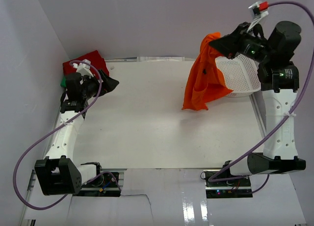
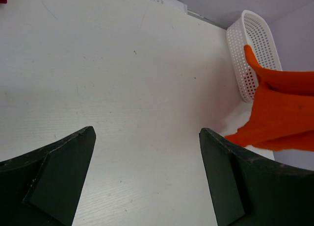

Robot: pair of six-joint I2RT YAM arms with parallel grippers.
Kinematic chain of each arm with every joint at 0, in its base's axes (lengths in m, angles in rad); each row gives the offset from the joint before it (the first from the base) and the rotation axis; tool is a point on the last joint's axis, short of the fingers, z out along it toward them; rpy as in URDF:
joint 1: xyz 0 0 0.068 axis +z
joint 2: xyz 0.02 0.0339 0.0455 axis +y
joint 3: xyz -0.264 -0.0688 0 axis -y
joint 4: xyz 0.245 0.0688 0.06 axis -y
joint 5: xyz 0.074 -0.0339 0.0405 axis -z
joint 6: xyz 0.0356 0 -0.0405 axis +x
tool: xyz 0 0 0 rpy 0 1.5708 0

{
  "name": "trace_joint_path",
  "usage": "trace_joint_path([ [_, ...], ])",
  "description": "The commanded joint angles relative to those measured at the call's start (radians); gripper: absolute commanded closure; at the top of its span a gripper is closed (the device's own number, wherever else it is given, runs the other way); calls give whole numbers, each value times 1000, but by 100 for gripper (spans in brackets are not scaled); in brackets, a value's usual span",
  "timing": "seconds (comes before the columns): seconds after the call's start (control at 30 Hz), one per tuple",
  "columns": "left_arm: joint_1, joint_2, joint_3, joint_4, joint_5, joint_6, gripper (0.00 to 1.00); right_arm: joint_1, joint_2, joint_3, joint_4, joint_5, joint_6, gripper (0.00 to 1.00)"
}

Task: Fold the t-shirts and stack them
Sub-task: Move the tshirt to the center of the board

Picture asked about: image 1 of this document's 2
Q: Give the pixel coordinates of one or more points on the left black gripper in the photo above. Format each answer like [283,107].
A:
[109,84]

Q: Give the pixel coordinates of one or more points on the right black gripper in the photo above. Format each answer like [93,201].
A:
[230,44]

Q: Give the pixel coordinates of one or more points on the orange t shirt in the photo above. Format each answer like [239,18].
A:
[205,82]

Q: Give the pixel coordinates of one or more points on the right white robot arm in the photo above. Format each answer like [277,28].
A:
[279,79]

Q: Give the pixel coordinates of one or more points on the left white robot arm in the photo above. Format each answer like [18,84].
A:
[57,174]

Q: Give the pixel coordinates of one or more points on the red folded t shirt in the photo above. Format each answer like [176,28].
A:
[95,59]

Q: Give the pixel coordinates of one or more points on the white perforated plastic basket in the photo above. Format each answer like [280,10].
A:
[240,75]

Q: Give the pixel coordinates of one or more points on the paper strip at back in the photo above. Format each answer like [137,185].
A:
[159,58]

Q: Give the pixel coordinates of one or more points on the green folded t shirt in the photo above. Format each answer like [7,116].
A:
[63,82]

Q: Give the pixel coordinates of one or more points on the white paper sheet front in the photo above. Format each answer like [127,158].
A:
[175,197]

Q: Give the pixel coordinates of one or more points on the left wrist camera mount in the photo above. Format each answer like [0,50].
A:
[83,69]

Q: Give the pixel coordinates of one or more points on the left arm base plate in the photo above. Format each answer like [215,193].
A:
[104,186]

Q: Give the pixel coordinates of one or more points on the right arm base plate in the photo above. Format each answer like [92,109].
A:
[240,188]

